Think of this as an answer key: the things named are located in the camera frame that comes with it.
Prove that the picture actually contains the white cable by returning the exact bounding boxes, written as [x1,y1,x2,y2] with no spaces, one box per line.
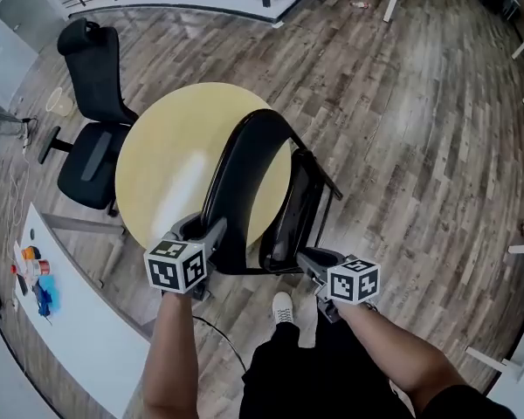
[5,143,33,253]

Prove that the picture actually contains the person's black trousers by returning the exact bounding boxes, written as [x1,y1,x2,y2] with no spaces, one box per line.
[238,319,421,419]

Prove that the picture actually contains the black cable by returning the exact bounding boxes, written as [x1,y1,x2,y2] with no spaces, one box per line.
[191,313,248,375]

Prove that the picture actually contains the white rectangular desk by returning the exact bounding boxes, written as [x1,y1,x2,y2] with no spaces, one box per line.
[464,243,524,383]
[12,202,154,419]

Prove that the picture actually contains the black folding chair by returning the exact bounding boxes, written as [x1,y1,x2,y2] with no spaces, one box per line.
[199,108,344,277]

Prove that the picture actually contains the translucent white waste bin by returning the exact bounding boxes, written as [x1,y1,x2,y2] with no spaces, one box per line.
[45,86,76,118]

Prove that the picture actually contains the person's black shirt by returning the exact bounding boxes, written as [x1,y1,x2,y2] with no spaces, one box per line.
[418,383,520,419]

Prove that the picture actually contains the black mesh office chair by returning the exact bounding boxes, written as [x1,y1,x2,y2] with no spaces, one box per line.
[38,17,141,217]

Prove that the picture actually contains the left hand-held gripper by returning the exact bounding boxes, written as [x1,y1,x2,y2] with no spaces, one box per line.
[143,211,229,302]

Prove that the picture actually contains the person's left forearm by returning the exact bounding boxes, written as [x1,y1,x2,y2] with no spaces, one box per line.
[141,292,201,419]

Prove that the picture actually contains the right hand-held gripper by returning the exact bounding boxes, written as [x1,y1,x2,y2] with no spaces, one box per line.
[296,247,382,324]

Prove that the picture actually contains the person's white shoe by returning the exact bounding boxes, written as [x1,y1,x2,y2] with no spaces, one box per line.
[272,291,295,324]

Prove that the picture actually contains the round yellow wooden table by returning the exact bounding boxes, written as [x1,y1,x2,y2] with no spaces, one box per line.
[114,82,293,252]

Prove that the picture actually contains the person's right forearm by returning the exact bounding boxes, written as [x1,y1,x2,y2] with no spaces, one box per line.
[334,300,469,404]

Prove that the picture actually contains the blue cloth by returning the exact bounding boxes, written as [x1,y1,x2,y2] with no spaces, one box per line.
[33,274,63,319]

